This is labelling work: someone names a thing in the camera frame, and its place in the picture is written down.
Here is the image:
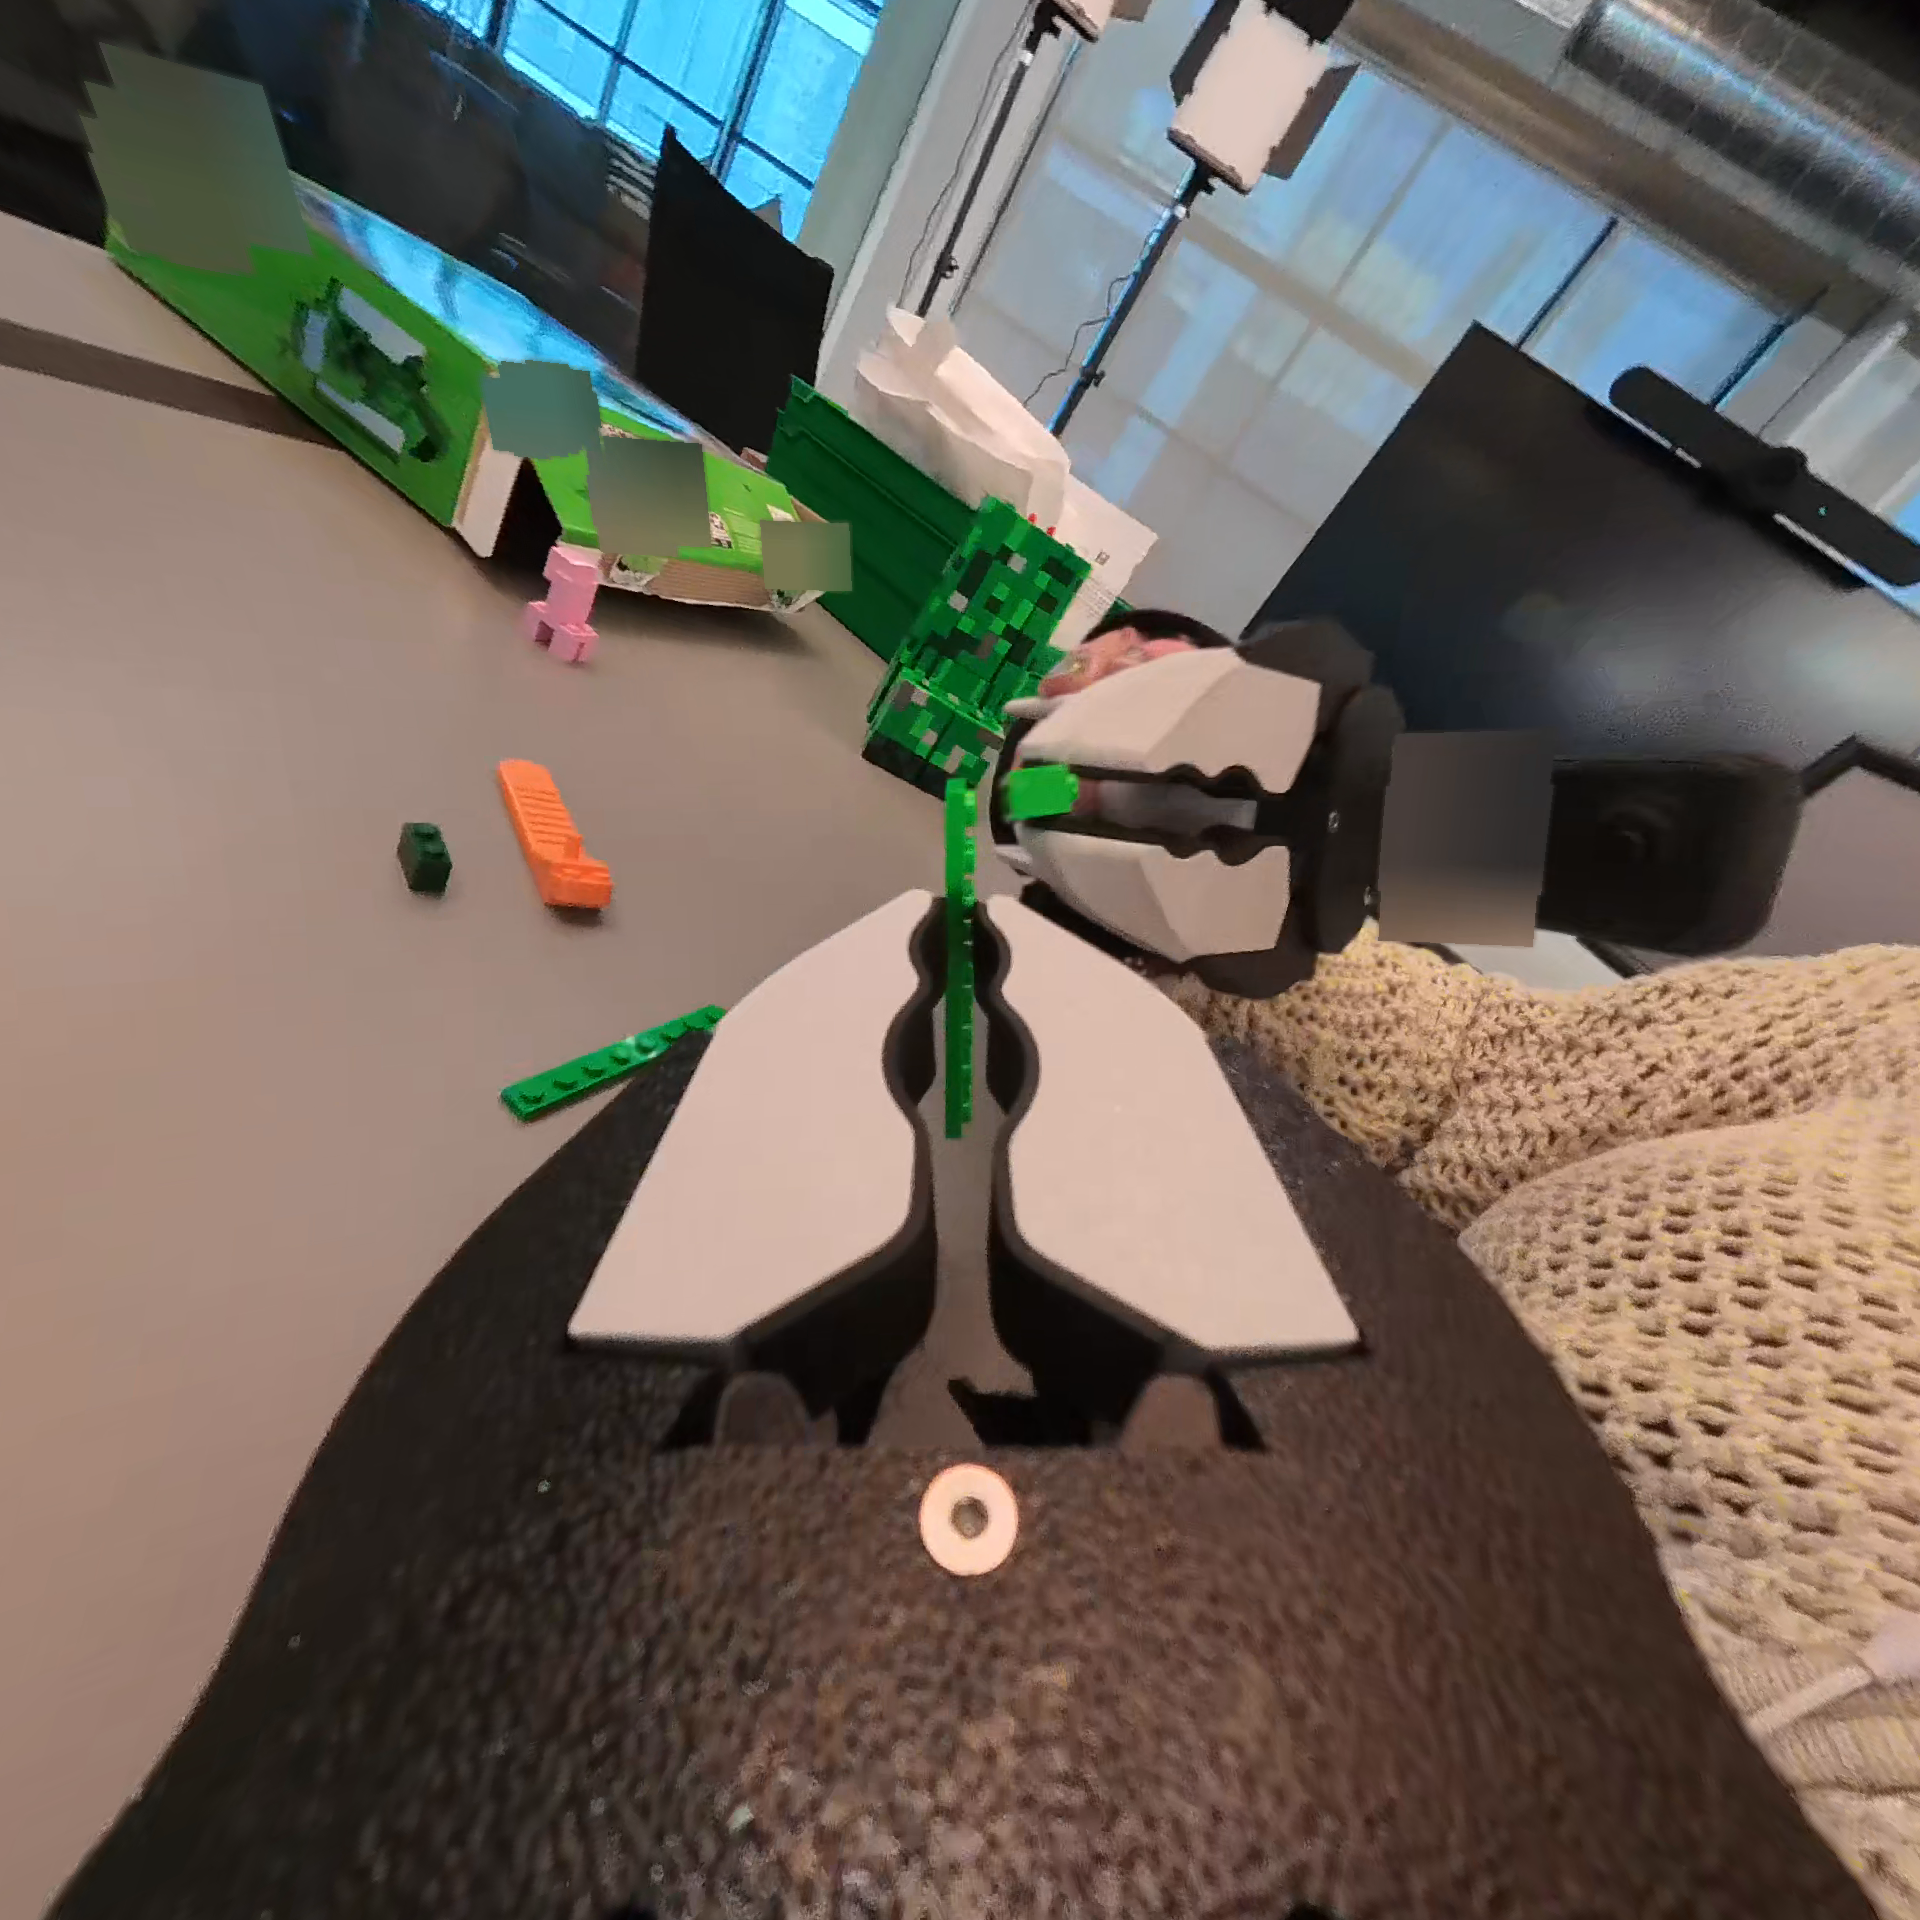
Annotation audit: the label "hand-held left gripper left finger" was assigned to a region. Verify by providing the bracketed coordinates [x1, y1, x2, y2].
[568, 889, 941, 1368]

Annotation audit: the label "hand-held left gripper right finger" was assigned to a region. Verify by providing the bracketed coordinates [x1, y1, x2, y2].
[983, 893, 1364, 1371]

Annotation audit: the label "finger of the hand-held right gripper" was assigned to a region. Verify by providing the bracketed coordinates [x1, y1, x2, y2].
[1005, 823, 1295, 966]
[1010, 646, 1323, 791]

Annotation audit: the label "narrow green lego plate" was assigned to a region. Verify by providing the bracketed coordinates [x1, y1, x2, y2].
[502, 1007, 729, 1122]

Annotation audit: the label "wide green lego plate with holes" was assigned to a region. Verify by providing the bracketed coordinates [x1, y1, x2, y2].
[944, 779, 979, 1139]

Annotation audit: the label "green pixelated lego model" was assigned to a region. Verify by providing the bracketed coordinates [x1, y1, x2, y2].
[862, 500, 1094, 796]

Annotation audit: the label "pink lego pig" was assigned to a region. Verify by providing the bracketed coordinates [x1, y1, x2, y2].
[525, 543, 605, 668]

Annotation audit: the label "green lego box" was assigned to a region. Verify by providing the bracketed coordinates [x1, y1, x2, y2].
[105, 173, 820, 609]

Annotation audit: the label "person's right hand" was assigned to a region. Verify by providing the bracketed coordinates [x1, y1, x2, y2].
[1033, 622, 1203, 709]

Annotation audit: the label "large black monitor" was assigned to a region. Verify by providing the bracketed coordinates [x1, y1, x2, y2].
[1245, 320, 1920, 962]

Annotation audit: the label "white paper bags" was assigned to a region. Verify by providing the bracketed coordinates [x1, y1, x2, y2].
[855, 308, 1161, 600]

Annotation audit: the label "orange brick separator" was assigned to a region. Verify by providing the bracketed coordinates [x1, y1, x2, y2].
[498, 760, 613, 911]

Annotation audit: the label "black webcam bar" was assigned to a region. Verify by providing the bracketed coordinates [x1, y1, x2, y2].
[1608, 367, 1920, 589]

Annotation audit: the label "cream knit sweater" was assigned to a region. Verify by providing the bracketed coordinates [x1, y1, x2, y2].
[1462, 1103, 1920, 1804]

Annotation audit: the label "black flat panel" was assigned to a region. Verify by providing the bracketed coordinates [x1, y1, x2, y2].
[637, 128, 834, 454]

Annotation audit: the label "studio light on stand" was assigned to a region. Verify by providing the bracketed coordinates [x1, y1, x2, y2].
[1049, 0, 1359, 439]

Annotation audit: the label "blue-lit window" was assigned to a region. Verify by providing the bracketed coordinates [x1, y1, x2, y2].
[493, 0, 886, 203]

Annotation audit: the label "silver ventilation duct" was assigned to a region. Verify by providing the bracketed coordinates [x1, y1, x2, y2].
[1561, 0, 1920, 302]

